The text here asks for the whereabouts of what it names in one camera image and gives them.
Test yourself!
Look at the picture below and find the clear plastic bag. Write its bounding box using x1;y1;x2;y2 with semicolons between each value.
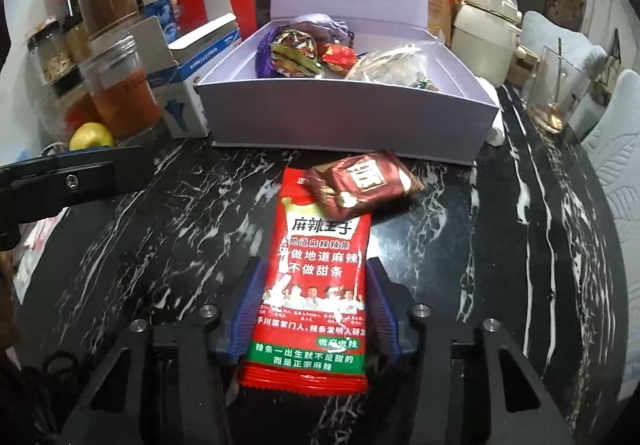
345;42;441;88

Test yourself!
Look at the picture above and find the orange foil snack packet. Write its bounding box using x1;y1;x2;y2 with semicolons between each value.
320;42;358;73

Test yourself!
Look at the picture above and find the white paper slip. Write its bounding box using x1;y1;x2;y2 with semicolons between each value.
14;209;68;288

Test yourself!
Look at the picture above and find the nut filled jar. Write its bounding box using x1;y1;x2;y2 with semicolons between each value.
27;20;83;86

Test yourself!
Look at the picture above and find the blue white carton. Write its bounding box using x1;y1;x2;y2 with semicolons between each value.
134;14;243;140

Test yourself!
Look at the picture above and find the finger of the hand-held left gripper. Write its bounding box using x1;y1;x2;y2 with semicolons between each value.
0;145;162;228

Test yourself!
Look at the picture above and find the cream ceramic pot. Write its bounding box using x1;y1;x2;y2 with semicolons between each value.
451;0;523;86

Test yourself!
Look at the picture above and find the tan filled jar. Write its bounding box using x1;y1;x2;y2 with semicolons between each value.
62;0;93;63

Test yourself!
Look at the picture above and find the black cap spice jar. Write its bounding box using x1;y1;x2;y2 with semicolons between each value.
55;80;101;136

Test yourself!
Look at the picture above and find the grey leaf quilted chair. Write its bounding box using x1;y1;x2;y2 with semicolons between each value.
582;70;640;206
520;11;608;76

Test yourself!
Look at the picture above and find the purple mesh bag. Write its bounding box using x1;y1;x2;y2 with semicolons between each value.
256;27;281;78

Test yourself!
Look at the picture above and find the brown foil snack packet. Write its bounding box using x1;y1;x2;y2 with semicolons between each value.
305;150;426;223

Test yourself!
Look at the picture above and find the metal spoon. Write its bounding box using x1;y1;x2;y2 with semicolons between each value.
552;37;566;110

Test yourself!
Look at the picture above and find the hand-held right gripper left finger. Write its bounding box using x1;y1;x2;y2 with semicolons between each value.
57;256;264;445

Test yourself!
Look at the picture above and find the lavender gift box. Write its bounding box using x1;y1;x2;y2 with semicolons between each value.
195;0;501;166

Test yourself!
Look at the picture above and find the red snack packet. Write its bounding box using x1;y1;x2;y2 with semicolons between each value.
237;168;372;395

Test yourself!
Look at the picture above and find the purple drawstring pouch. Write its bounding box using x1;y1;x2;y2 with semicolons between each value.
290;13;356;46

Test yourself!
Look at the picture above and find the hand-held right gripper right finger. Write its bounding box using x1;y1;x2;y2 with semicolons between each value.
367;260;576;445

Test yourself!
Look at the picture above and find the multicolor foil snack packet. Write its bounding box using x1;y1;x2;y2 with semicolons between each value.
270;27;326;77

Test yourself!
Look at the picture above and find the blue tube white cap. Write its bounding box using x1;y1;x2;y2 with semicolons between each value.
140;0;178;38

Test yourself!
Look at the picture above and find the yellow apple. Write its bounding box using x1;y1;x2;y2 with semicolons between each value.
69;122;115;152

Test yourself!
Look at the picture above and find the clear glass cup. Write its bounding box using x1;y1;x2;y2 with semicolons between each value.
525;45;591;134

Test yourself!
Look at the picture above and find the orange filled jar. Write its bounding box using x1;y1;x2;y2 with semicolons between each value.
80;35;163;136

